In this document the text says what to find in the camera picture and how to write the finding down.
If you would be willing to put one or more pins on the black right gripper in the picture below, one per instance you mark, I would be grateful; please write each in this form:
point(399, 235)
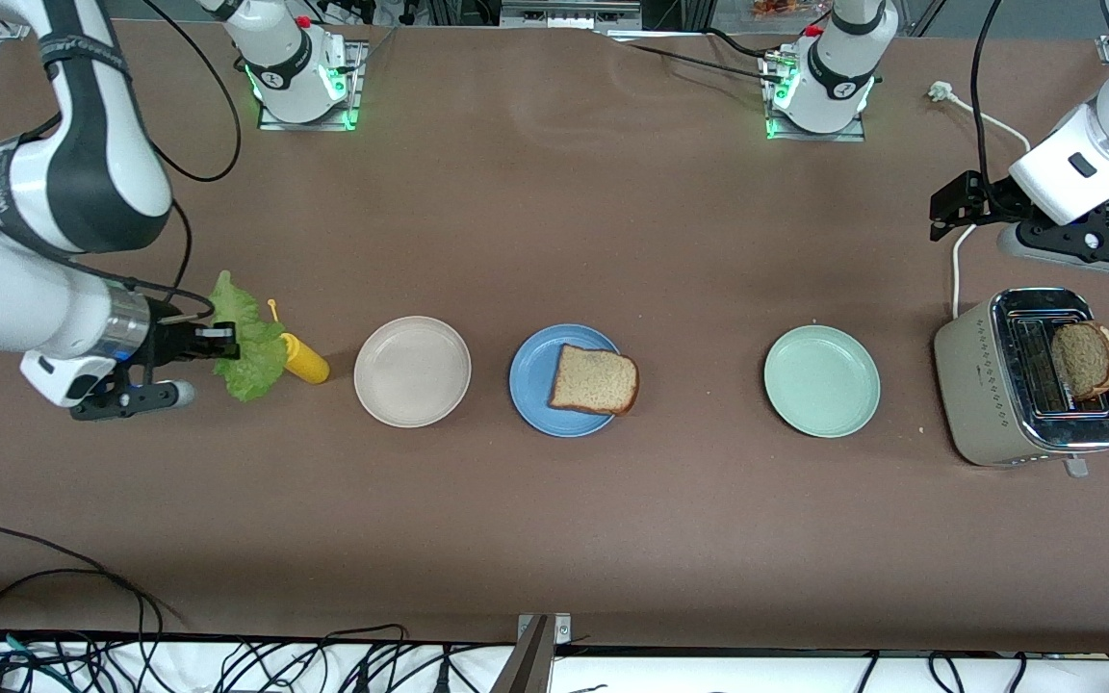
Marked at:
point(167, 332)

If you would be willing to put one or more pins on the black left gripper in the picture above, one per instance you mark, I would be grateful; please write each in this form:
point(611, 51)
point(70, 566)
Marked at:
point(988, 199)

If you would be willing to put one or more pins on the green lettuce leaf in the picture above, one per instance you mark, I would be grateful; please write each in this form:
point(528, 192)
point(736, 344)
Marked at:
point(256, 371)

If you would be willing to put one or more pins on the yellow squeeze bottle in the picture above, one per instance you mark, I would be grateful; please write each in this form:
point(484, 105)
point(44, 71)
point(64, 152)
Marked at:
point(309, 364)

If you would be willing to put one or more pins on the brown bread slice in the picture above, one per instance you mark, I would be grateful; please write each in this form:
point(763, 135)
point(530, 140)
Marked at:
point(593, 380)
point(1084, 361)

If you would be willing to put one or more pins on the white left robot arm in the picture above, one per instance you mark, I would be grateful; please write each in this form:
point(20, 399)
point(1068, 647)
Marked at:
point(829, 115)

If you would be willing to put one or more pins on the beige plate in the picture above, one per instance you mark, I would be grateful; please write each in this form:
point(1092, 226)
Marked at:
point(412, 372)

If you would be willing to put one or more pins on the light green plate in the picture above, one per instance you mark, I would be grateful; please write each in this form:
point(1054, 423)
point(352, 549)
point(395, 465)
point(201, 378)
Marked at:
point(822, 381)

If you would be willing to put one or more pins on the blue plate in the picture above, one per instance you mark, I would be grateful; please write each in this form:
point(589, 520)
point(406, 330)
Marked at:
point(530, 380)

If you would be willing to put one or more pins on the beige chrome toaster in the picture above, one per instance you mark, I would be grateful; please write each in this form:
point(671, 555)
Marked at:
point(978, 385)

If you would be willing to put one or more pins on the orange packet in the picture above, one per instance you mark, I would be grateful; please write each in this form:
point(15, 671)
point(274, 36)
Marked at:
point(781, 8)

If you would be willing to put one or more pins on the grey metal box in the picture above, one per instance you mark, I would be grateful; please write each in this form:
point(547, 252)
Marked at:
point(569, 14)

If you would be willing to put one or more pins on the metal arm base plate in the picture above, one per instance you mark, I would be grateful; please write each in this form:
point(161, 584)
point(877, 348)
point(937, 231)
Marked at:
point(814, 137)
point(354, 96)

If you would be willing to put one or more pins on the silver metal bracket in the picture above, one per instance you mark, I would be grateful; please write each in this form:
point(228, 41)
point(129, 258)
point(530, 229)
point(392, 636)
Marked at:
point(559, 626)

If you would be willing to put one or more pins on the grey metal post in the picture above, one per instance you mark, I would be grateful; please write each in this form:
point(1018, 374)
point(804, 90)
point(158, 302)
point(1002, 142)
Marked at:
point(526, 664)

